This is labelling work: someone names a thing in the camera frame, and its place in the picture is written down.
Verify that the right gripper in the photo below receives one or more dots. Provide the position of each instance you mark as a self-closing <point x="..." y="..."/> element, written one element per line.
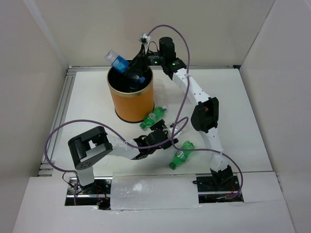
<point x="139" y="59"/>

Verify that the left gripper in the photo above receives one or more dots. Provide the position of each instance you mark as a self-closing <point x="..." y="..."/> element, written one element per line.
<point x="160" y="124"/>

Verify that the clear bottle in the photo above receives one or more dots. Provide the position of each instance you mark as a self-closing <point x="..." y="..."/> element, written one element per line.
<point x="160" y="93"/>
<point x="176" y="135"/>

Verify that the blue label water bottle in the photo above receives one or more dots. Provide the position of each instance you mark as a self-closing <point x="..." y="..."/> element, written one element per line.
<point x="122" y="66"/>

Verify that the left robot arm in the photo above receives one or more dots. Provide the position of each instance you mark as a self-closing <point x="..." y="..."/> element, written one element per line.
<point x="93" y="145"/>

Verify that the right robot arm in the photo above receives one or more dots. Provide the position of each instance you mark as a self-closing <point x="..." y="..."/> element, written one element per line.
<point x="204" y="118"/>

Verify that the green bottle near bin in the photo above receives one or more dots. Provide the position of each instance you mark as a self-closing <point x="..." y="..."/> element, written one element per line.
<point x="153" y="117"/>

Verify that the orange cylindrical bin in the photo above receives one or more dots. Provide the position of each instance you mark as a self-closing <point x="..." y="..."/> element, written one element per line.
<point x="132" y="101"/>

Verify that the clear bottle beside bin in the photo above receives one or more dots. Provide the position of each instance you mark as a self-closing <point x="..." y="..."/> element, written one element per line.
<point x="160" y="93"/>

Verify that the green bottle front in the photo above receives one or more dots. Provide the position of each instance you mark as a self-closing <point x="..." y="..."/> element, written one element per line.
<point x="181" y="155"/>

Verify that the silver tape sheet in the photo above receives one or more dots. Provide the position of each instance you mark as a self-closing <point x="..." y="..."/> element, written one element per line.
<point x="153" y="192"/>

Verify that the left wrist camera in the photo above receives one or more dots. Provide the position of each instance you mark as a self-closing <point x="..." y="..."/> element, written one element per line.
<point x="171" y="129"/>

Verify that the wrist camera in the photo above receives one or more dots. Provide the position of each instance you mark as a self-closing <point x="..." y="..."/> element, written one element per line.
<point x="171" y="129"/>
<point x="144" y="39"/>

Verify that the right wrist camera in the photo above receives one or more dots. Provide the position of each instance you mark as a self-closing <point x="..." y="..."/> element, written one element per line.
<point x="144" y="39"/>

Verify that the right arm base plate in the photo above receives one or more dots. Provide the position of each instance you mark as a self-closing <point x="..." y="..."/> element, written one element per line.
<point x="209" y="192"/>

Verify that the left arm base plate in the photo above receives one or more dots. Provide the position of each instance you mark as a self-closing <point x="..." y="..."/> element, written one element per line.
<point x="96" y="194"/>

